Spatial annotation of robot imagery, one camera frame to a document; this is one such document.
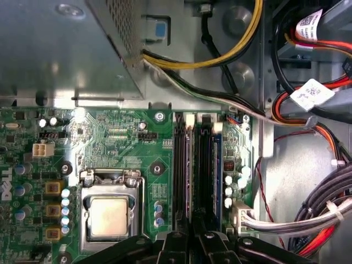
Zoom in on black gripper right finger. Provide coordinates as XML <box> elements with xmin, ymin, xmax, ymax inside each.
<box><xmin>191</xmin><ymin>211</ymin><xmax>317</xmax><ymax>264</ymax></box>

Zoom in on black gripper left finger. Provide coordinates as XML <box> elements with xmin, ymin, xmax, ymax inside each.
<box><xmin>78</xmin><ymin>210</ymin><xmax>191</xmax><ymax>264</ymax></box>

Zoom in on metal locking lever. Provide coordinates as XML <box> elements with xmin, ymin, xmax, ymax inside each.
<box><xmin>120</xmin><ymin>169</ymin><xmax>147</xmax><ymax>237</ymax></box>

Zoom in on silver CPU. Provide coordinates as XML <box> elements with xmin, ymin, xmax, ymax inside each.
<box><xmin>89</xmin><ymin>195</ymin><xmax>130</xmax><ymax>237</ymax></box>

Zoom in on metal socket cover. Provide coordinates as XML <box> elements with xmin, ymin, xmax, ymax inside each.
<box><xmin>79</xmin><ymin>169</ymin><xmax>145</xmax><ymax>254</ymax></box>

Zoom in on black PC case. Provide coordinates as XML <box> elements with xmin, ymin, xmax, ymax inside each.
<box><xmin>0</xmin><ymin>0</ymin><xmax>352</xmax><ymax>264</ymax></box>

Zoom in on green motherboard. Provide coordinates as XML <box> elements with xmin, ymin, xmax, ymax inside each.
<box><xmin>0</xmin><ymin>106</ymin><xmax>261</xmax><ymax>264</ymax></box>

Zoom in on blue plastic latch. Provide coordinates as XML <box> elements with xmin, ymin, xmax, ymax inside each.
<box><xmin>142</xmin><ymin>15</ymin><xmax>172</xmax><ymax>47</ymax></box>

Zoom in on grey power supply unit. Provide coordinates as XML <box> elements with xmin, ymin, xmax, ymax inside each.
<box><xmin>0</xmin><ymin>0</ymin><xmax>147</xmax><ymax>102</ymax></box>

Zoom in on grey wires with white connector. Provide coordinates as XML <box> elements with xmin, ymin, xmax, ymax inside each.
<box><xmin>232</xmin><ymin>200</ymin><xmax>352</xmax><ymax>238</ymax></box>

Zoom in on thin red black wire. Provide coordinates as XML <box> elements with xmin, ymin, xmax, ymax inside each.
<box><xmin>255</xmin><ymin>129</ymin><xmax>316</xmax><ymax>250</ymax></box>

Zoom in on grey white wire bundle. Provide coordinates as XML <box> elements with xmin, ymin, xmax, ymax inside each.
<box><xmin>142</xmin><ymin>58</ymin><xmax>317</xmax><ymax>128</ymax></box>

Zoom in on red orange power wires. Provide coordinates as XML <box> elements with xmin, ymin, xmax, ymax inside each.
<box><xmin>271</xmin><ymin>32</ymin><xmax>352</xmax><ymax>258</ymax></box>

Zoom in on yellow black wire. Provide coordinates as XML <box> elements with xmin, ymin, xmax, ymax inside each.
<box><xmin>142</xmin><ymin>0</ymin><xmax>264</xmax><ymax>71</ymax></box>

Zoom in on white wire label tag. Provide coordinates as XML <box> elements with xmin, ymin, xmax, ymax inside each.
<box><xmin>289</xmin><ymin>78</ymin><xmax>336</xmax><ymax>111</ymax></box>
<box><xmin>295</xmin><ymin>9</ymin><xmax>325</xmax><ymax>42</ymax></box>

